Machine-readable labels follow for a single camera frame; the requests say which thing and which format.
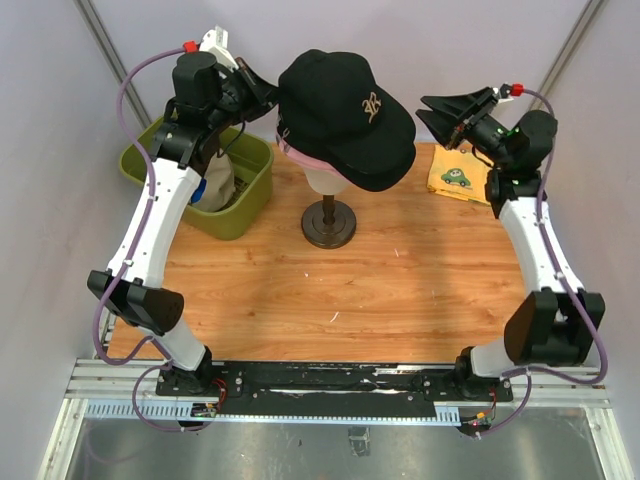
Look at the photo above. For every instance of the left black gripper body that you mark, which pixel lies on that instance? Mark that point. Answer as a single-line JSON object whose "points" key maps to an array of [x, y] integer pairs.
{"points": [[239, 98]]}

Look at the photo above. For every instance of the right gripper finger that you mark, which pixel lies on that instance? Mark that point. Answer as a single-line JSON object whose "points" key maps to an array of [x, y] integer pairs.
{"points": [[457, 106], [448, 126]]}

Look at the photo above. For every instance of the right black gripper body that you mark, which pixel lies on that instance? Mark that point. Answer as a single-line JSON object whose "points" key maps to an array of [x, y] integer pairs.
{"points": [[484, 134]]}

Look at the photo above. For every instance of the pink baseball cap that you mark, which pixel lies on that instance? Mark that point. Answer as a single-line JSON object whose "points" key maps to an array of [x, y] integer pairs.
{"points": [[303, 159]]}

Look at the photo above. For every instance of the black cap white logo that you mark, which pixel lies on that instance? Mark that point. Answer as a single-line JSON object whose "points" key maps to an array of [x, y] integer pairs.
{"points": [[380, 171]]}

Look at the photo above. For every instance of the beige and black cap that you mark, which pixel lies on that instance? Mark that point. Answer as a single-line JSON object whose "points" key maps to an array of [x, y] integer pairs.
{"points": [[220, 187]]}

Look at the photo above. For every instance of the blue item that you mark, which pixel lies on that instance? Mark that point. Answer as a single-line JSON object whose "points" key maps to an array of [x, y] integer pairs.
{"points": [[198, 193]]}

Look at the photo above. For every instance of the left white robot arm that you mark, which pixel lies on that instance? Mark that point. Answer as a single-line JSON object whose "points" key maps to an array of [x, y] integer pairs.
{"points": [[212, 91]]}

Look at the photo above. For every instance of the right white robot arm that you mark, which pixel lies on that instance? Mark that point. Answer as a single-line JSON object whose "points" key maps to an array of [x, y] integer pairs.
{"points": [[554, 331]]}

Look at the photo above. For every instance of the yellow cartoon car cloth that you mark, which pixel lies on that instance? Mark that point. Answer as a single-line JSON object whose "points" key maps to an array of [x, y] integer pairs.
{"points": [[459, 174]]}

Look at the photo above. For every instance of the white mannequin head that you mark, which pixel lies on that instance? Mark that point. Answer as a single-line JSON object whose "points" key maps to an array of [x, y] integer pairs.
{"points": [[325, 182]]}

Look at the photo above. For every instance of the green plastic bin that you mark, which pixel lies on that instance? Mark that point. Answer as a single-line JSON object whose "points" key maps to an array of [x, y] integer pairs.
{"points": [[252, 160]]}

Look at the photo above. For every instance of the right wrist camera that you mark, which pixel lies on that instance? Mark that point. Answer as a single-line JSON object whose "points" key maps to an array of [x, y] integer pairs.
{"points": [[508, 92]]}

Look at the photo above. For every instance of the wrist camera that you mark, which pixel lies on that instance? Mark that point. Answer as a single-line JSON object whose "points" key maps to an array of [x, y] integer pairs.
{"points": [[508, 92], [215, 42]]}

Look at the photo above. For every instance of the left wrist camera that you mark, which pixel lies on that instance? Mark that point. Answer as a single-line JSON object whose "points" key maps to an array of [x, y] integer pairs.
{"points": [[215, 42]]}

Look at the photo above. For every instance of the right aluminium frame post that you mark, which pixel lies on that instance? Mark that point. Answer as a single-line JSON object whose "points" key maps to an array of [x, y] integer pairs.
{"points": [[554, 32]]}

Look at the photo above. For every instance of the aluminium frame post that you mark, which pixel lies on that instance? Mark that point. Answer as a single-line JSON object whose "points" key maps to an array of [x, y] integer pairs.
{"points": [[554, 32], [106, 46]]}

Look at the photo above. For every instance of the left aluminium frame post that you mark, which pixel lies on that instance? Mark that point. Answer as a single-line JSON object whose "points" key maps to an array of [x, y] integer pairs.
{"points": [[106, 46]]}

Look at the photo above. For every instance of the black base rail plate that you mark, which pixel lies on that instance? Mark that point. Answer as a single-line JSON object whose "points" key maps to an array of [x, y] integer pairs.
{"points": [[312, 389]]}

